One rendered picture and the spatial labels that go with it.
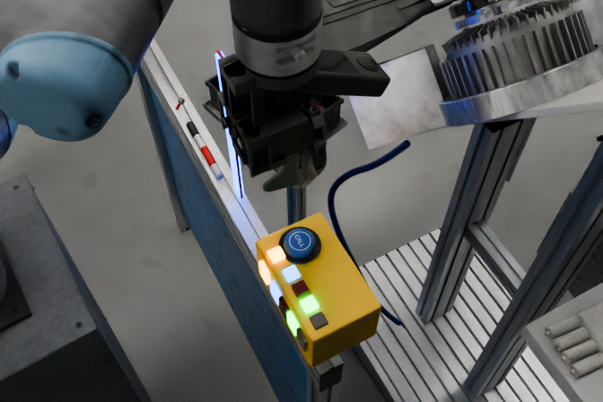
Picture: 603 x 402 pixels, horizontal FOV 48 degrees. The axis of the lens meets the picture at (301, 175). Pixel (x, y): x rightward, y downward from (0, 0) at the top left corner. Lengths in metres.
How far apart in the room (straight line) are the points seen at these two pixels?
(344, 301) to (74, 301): 0.37
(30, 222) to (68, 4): 0.64
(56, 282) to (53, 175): 1.43
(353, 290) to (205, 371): 1.16
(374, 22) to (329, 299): 0.39
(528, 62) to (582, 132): 1.56
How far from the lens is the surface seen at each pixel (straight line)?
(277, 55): 0.55
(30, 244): 1.05
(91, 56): 0.44
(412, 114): 1.14
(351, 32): 0.96
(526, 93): 1.01
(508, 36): 1.04
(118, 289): 2.13
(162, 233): 2.20
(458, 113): 1.06
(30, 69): 0.43
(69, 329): 0.97
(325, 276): 0.87
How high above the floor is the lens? 1.85
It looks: 54 degrees down
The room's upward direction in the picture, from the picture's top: straight up
